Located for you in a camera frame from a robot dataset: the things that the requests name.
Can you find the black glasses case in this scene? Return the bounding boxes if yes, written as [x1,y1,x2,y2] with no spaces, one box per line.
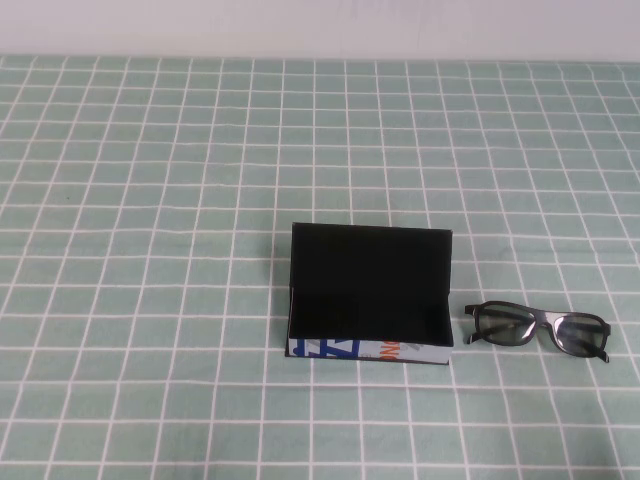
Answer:
[284,222,456,370]

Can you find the black framed glasses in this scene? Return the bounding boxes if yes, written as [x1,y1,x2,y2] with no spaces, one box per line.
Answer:
[463,300,612,365]

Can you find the green white checked tablecloth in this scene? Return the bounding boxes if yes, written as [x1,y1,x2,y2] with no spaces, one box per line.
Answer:
[0,53,640,480]

